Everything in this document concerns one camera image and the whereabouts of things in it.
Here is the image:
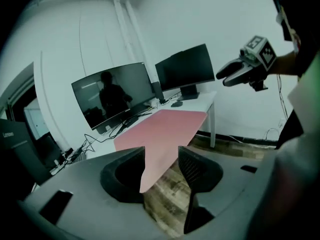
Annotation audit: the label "black cable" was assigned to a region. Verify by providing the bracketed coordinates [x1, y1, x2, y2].
[83, 103, 153, 155]
[276, 74, 293, 121]

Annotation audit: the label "white wall pipes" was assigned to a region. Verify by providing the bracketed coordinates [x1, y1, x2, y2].
[112, 0, 151, 67]

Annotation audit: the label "person's right forearm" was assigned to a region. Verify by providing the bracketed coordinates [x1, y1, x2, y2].
[268, 50, 301, 76]

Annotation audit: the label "small flat black monitor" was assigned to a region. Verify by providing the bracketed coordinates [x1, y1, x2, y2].
[154, 43, 216, 101]

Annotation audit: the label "large curved black monitor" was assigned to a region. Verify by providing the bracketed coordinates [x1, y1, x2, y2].
[71, 61, 154, 135]

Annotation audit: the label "white power strip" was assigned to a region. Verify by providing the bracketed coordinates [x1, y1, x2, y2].
[49, 147, 88, 176]

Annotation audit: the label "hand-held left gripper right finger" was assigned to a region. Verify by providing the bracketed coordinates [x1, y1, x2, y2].
[177, 145, 224, 235]

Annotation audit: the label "black and red bag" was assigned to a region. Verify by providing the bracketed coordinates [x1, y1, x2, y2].
[113, 109, 208, 194]

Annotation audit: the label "black desk speaker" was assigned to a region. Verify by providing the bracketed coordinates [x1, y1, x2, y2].
[151, 81, 168, 105]

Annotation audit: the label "black computer tower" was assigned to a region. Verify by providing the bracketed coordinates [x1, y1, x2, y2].
[0, 118, 36, 185]

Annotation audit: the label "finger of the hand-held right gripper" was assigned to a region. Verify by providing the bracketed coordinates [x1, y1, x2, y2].
[216, 57, 247, 80]
[222, 66, 252, 87]

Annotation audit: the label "person's black printed t-shirt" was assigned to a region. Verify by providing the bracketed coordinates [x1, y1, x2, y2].
[264, 0, 320, 150]

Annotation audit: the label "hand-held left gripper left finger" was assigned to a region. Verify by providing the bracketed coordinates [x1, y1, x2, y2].
[99, 145, 146, 204]

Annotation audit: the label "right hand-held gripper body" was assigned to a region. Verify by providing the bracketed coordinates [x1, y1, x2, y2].
[239, 35, 277, 92]

